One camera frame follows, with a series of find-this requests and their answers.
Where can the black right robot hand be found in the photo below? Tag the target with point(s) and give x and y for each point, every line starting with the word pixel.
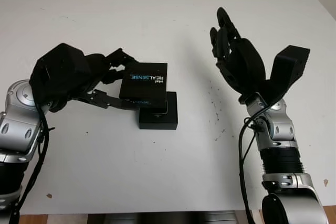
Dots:
pixel 244 64

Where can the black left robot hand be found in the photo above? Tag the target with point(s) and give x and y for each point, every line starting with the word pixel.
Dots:
pixel 99 69

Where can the black RealSense box lid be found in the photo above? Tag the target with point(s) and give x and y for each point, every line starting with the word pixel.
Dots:
pixel 144 82

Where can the small silver depth camera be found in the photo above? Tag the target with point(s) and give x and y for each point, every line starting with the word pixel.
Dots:
pixel 167 107

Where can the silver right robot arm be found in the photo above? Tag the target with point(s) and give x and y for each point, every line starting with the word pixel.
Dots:
pixel 283 155

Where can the dark robot torso panel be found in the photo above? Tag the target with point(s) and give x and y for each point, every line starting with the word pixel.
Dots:
pixel 170 218

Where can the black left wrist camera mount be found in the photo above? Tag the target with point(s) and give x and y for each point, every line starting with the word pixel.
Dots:
pixel 60 72

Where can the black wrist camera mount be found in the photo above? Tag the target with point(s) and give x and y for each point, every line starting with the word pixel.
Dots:
pixel 60 72
pixel 291 66

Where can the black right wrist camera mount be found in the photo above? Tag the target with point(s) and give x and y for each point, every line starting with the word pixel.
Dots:
pixel 291 66

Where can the black camera box base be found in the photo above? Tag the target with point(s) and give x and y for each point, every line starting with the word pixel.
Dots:
pixel 157 123

